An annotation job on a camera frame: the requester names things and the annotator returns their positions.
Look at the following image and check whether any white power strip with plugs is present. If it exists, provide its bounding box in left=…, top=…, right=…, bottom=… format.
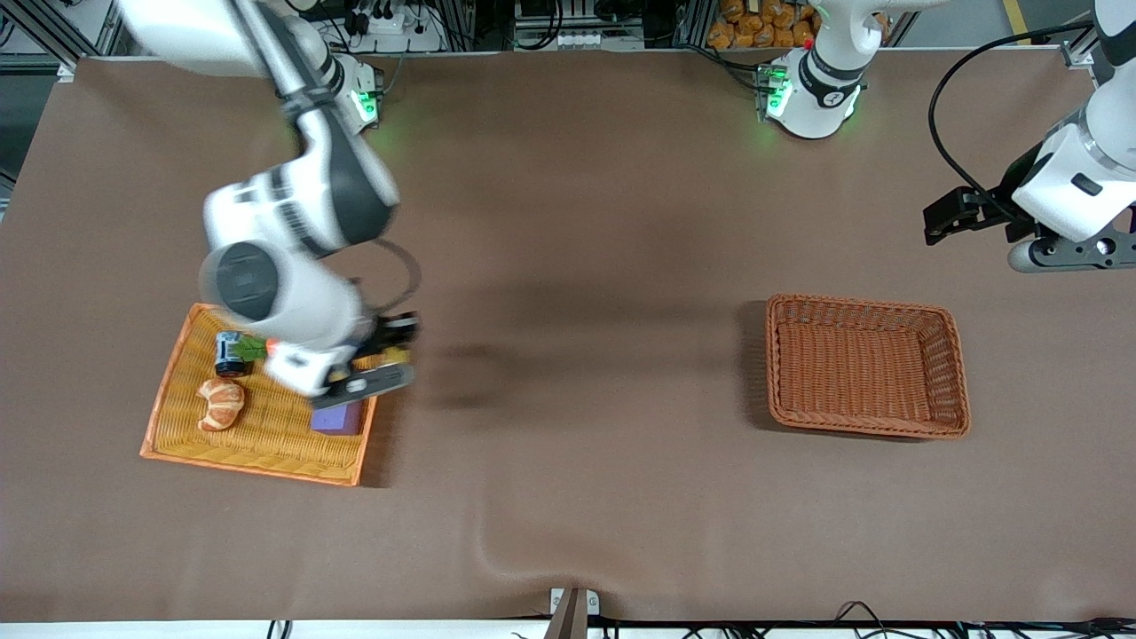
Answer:
left=348, top=0, right=420, bottom=38

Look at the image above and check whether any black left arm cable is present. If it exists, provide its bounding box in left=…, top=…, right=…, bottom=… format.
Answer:
left=927, top=20, right=1101, bottom=218

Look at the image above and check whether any bag of orange snacks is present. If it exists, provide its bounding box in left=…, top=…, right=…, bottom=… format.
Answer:
left=706, top=0, right=823, bottom=51

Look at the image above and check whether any brown table cover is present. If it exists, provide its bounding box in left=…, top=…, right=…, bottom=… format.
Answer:
left=0, top=49, right=1136, bottom=623

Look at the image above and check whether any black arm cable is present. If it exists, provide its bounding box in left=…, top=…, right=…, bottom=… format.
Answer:
left=927, top=20, right=1101, bottom=218
left=351, top=238, right=423, bottom=317

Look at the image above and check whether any orange woven tray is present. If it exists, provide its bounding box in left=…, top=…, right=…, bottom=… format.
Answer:
left=139, top=303, right=391, bottom=488

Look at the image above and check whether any metal camera bracket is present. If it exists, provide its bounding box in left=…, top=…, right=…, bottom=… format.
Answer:
left=549, top=587, right=601, bottom=639

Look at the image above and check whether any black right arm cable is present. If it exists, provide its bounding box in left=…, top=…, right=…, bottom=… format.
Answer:
left=351, top=238, right=423, bottom=317

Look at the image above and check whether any brown wicker basket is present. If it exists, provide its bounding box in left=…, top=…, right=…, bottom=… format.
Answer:
left=765, top=294, right=972, bottom=441

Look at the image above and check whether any aluminium frame post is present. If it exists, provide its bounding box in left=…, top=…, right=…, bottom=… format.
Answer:
left=1060, top=20, right=1106, bottom=69

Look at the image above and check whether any toy croissant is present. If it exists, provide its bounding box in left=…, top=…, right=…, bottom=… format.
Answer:
left=196, top=378, right=247, bottom=433

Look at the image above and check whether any purple cube block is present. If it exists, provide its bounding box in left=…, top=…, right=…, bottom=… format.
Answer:
left=310, top=401, right=367, bottom=437

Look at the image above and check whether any small blue black can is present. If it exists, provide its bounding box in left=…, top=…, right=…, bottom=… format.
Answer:
left=215, top=331, right=246, bottom=378

